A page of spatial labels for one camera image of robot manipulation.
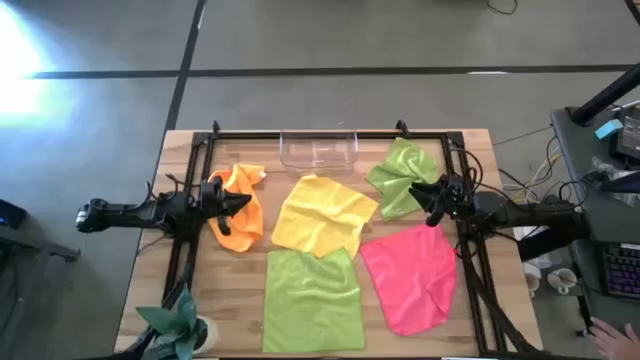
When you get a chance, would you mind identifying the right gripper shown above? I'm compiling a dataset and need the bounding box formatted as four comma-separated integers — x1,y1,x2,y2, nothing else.
408,174,467,221

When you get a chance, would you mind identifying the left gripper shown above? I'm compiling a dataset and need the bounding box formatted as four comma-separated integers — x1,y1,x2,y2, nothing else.
199,175,253,220

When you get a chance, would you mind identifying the orange microfiber towel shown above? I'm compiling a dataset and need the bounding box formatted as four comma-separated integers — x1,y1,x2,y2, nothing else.
207,163,266,254

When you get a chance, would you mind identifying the green towel with white tag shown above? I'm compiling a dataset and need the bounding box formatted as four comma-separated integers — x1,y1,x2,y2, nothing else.
366,137,441,223

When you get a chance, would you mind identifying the pink microfiber towel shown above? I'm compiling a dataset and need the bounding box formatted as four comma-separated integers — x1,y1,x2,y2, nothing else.
359,223,459,337

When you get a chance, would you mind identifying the yellow microfiber towel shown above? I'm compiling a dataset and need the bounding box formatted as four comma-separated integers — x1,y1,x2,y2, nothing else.
270,174,380,260

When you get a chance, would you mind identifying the green microfiber towel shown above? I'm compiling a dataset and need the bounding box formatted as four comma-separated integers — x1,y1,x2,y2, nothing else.
262,248,366,354

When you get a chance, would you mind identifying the clear plastic bin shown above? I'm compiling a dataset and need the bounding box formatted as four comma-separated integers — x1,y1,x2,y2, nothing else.
279,130,360,177

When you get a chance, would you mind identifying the black slanted desk bar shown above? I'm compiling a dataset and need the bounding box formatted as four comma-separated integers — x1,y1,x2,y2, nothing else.
517,232,569,262

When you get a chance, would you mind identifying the white plant pot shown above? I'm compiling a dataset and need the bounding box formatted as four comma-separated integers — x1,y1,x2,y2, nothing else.
192,314,220,354

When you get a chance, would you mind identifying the green artificial plant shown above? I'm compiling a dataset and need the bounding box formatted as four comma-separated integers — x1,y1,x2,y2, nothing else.
134,284,209,360

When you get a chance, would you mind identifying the white cup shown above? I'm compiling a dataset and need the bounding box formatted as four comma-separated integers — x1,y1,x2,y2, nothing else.
522,262,542,299

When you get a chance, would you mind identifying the white mug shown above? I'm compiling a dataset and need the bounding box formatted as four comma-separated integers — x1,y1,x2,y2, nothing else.
547,268,579,296

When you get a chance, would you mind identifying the grey side desk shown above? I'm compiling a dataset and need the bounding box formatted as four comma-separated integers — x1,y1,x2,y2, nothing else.
549,107,640,360

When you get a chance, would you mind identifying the clear plastic bag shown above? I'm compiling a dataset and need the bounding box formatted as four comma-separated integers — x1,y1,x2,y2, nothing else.
582,155,640,194

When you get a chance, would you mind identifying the light blue box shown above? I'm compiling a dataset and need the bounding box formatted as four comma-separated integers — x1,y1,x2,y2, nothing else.
594,118,625,140

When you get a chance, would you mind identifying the black slanted pole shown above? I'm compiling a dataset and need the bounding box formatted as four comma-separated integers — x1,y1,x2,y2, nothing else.
569,62,640,126

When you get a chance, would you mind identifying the grey metal stand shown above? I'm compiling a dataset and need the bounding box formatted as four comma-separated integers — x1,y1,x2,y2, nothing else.
0,224,81,360

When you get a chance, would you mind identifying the black backlit keyboard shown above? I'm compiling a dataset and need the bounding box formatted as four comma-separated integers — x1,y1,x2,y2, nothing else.
602,243,640,300

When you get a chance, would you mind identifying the black desk device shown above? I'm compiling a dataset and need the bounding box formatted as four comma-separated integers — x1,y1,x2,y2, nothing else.
614,107,640,161

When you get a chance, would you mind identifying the black device with blue light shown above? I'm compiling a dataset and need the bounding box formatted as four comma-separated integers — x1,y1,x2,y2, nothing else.
0,198,29,231

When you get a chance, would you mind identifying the person's hand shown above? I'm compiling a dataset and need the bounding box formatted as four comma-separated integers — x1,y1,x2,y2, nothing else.
589,317,640,360

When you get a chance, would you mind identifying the black metal table frame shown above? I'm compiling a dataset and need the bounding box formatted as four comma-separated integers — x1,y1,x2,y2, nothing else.
162,119,544,357

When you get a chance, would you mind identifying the white and yellow cable bundle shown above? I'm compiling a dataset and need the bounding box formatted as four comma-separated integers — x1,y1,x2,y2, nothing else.
499,134,576,206

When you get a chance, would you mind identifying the black floor cable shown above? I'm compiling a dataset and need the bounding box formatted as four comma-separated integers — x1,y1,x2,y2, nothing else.
487,0,519,16

